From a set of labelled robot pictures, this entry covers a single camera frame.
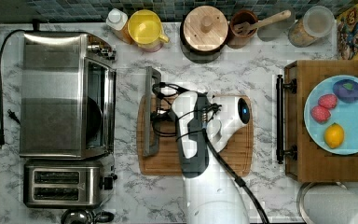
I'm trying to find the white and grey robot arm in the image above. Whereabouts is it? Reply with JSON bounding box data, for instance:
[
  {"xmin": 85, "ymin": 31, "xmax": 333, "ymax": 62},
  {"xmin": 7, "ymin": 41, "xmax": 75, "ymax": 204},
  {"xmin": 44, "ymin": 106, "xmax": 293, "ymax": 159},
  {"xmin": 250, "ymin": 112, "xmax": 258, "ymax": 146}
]
[{"xmin": 152, "ymin": 82, "xmax": 251, "ymax": 224}]

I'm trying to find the purple toy eggplant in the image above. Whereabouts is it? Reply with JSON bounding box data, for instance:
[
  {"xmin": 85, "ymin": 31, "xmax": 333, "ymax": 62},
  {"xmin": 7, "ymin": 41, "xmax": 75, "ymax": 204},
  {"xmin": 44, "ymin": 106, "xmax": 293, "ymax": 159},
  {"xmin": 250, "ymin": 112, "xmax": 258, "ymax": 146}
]
[{"xmin": 333, "ymin": 79, "xmax": 358, "ymax": 104}]

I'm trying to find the red toy strawberry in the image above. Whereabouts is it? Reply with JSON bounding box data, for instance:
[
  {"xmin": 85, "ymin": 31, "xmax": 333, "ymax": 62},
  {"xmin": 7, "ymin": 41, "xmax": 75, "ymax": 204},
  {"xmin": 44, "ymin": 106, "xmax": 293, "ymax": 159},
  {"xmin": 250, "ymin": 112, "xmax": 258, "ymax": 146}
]
[
  {"xmin": 310, "ymin": 105, "xmax": 331, "ymax": 123},
  {"xmin": 318, "ymin": 94, "xmax": 337, "ymax": 109}
]

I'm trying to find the bamboo cutting board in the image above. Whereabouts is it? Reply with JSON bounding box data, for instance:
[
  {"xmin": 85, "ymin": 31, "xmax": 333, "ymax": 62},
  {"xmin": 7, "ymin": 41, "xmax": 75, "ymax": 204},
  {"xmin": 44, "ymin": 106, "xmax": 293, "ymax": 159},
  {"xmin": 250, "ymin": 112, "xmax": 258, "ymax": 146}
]
[{"xmin": 136, "ymin": 96, "xmax": 254, "ymax": 176}]

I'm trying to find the yellow plastic pitcher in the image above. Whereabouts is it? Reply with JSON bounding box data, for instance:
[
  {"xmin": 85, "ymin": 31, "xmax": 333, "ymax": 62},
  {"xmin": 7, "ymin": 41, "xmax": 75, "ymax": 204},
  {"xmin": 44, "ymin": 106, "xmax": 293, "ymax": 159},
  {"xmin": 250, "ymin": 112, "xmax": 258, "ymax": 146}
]
[{"xmin": 128, "ymin": 9, "xmax": 170, "ymax": 52}]

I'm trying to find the wooden spatula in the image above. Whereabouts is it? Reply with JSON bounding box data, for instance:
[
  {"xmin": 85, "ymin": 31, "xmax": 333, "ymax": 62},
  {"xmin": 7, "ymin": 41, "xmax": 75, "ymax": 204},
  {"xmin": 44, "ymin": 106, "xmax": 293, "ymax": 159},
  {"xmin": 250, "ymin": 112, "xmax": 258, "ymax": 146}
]
[{"xmin": 233, "ymin": 10, "xmax": 292, "ymax": 35}]

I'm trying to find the black power cord with plug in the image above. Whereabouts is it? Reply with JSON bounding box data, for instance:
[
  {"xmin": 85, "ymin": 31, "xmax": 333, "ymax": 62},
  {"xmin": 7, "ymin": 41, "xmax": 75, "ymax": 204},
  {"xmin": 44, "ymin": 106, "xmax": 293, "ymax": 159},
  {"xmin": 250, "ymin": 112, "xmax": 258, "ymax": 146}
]
[{"xmin": 0, "ymin": 19, "xmax": 41, "ymax": 152}]

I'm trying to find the yellow toy lemon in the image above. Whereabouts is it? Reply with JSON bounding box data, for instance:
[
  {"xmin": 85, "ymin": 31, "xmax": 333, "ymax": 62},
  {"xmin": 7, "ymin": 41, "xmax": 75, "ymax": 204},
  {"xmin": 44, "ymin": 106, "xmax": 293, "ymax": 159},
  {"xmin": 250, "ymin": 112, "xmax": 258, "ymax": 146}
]
[{"xmin": 324, "ymin": 123, "xmax": 345, "ymax": 148}]

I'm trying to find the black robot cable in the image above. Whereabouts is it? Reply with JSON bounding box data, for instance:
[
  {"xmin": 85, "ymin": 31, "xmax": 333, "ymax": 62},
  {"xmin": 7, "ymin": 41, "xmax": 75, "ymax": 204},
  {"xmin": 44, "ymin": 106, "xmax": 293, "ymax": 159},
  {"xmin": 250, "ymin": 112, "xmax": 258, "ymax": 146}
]
[{"xmin": 200, "ymin": 127, "xmax": 270, "ymax": 224}]

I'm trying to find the black gripper with wires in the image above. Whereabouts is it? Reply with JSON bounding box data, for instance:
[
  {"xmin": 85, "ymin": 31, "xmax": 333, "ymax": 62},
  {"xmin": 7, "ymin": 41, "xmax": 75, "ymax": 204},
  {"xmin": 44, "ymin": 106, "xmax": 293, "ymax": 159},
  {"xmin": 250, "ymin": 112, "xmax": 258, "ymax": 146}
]
[{"xmin": 150, "ymin": 82, "xmax": 187, "ymax": 137}]

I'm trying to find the lower red toy strawberry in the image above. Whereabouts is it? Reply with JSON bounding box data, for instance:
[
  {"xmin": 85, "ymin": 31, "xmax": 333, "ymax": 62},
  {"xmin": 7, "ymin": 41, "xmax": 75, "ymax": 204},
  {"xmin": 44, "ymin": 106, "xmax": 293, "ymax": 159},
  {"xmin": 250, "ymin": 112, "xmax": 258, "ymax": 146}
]
[{"xmin": 310, "ymin": 105, "xmax": 331, "ymax": 123}]

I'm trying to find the glass jar of cereal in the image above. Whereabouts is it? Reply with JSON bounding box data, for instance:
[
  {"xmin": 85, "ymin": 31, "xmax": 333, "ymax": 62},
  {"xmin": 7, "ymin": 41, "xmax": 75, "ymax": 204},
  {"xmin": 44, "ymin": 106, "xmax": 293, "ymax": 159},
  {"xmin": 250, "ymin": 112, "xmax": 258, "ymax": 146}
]
[{"xmin": 288, "ymin": 6, "xmax": 335, "ymax": 48}]

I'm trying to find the stainless steel toaster oven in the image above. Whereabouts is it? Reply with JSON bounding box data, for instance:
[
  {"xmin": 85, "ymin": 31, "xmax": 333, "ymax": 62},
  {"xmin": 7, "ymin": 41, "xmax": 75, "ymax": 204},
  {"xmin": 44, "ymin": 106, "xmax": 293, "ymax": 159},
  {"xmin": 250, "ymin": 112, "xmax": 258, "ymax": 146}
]
[{"xmin": 20, "ymin": 32, "xmax": 117, "ymax": 160}]

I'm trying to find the wooden drawer box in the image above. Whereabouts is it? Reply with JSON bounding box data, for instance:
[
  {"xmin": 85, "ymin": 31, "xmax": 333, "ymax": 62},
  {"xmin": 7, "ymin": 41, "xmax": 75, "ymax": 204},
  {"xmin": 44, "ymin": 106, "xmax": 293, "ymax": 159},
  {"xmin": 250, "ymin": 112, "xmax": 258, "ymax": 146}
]
[{"xmin": 283, "ymin": 60, "xmax": 358, "ymax": 183}]

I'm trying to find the upper red toy strawberry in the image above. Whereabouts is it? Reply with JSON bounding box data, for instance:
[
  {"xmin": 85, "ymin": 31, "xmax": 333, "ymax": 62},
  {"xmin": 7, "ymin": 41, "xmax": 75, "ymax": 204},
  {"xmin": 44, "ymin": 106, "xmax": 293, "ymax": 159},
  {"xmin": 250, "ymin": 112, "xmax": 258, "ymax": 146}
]
[{"xmin": 318, "ymin": 94, "xmax": 337, "ymax": 109}]

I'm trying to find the brown utensil holder cup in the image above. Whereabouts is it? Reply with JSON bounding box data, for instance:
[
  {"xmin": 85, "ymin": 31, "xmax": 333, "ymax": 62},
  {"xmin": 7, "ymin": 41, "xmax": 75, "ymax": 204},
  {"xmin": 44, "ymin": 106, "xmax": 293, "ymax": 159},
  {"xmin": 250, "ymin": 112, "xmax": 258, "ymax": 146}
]
[{"xmin": 227, "ymin": 9, "xmax": 258, "ymax": 49}]

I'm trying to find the shiny metal kettle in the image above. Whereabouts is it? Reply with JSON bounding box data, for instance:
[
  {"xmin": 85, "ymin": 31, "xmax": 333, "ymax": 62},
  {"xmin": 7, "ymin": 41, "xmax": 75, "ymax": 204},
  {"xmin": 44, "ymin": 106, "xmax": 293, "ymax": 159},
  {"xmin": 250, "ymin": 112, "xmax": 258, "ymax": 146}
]
[{"xmin": 61, "ymin": 209, "xmax": 115, "ymax": 224}]

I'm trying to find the round metal tray rim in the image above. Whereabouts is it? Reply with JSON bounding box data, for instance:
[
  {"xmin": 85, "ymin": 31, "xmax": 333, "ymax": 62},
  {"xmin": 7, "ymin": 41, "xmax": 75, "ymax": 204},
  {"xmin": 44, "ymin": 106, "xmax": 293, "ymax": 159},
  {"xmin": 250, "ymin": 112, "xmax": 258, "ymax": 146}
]
[{"xmin": 296, "ymin": 182, "xmax": 347, "ymax": 224}]

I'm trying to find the colourful cereal box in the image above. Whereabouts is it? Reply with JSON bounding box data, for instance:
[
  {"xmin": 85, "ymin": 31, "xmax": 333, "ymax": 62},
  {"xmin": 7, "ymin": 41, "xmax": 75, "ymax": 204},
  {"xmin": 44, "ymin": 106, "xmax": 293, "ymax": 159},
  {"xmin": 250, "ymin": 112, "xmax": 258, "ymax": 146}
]
[{"xmin": 336, "ymin": 0, "xmax": 358, "ymax": 61}]

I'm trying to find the black drawer handle bar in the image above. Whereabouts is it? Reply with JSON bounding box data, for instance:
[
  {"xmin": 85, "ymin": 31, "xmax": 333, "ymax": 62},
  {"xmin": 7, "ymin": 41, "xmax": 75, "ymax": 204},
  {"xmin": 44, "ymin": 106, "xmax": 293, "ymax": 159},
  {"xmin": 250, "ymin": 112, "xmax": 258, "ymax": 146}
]
[{"xmin": 276, "ymin": 75, "xmax": 297, "ymax": 164}]

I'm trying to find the stainless steel two-slot toaster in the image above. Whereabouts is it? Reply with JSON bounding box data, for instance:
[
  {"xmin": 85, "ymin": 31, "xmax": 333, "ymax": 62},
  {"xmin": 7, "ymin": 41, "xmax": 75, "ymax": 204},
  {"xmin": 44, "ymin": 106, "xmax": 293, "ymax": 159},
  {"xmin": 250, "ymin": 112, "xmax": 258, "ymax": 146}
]
[{"xmin": 23, "ymin": 160, "xmax": 117, "ymax": 209}]

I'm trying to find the container with wooden lid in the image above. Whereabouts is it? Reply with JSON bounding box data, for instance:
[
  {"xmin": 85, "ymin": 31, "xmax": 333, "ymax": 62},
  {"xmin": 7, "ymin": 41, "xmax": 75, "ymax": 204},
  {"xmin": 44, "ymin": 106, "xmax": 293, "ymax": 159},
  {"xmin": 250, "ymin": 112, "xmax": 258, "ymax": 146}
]
[{"xmin": 180, "ymin": 6, "xmax": 228, "ymax": 63}]

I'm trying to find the juice bottle with white cap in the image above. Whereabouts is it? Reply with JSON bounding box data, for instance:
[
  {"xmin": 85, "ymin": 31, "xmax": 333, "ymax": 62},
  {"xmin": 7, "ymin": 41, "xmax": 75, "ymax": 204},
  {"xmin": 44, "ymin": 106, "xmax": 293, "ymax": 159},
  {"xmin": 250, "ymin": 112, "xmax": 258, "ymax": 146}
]
[{"xmin": 105, "ymin": 8, "xmax": 132, "ymax": 45}]

